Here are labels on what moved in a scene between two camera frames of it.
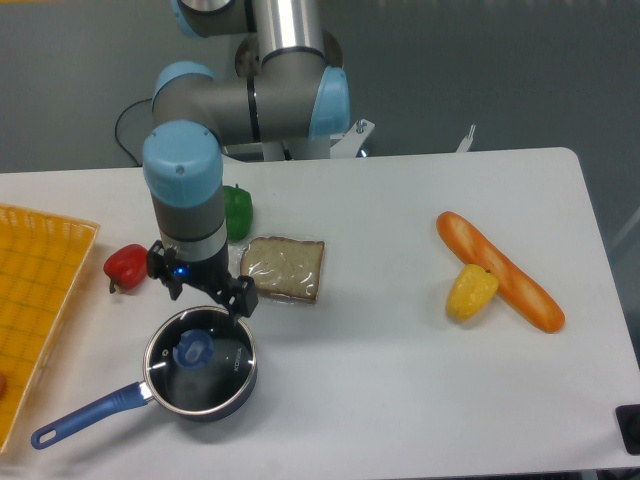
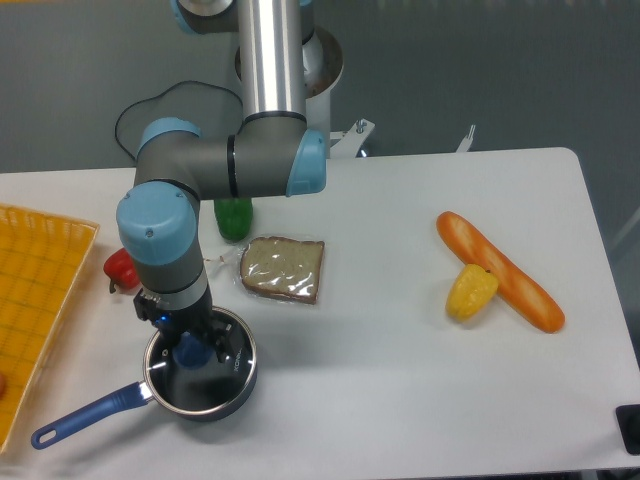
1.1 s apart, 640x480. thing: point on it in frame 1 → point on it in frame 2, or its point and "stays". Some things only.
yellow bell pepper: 470,291 stays
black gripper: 210,275 → 174,322
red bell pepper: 126,266 stays
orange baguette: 515,287 stays
